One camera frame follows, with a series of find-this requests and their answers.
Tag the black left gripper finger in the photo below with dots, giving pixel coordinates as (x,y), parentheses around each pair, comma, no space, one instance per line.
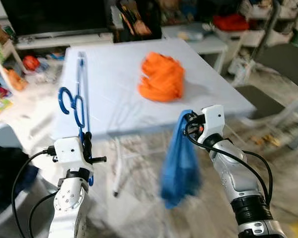
(87,140)

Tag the blue garment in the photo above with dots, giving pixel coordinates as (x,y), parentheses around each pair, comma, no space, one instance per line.
(181,168)

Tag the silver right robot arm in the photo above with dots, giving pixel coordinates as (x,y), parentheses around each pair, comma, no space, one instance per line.
(233,173)

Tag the orange garment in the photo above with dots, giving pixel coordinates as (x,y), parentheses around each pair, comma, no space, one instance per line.
(161,79)

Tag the white side table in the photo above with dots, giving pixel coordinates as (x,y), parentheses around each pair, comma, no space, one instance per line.
(198,42)

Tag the yellow picture book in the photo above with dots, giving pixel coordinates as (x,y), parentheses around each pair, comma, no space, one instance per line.
(0,109)

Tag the orange toy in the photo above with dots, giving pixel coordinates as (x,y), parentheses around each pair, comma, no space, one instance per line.
(15,79)

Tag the red ball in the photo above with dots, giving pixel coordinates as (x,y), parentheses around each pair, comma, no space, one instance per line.
(31,62)

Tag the white television stand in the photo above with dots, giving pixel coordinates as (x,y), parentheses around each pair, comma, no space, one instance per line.
(64,40)

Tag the red cloth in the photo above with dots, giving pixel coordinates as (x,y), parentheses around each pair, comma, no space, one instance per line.
(231,22)

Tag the grey folding chair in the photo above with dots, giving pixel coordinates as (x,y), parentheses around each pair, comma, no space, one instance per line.
(288,62)

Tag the orange bag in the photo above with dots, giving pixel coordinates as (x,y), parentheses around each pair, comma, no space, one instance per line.
(139,25)

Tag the black chair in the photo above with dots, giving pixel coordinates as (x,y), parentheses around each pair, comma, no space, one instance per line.
(121,20)

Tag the black flat television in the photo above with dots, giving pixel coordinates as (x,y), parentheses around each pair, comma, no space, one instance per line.
(54,15)

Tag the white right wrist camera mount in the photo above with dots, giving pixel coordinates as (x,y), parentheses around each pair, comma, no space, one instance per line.
(213,121)

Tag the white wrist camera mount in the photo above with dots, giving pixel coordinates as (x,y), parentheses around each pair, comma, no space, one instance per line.
(68,151)
(213,121)

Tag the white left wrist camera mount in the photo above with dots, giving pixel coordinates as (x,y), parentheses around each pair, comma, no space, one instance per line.
(68,151)

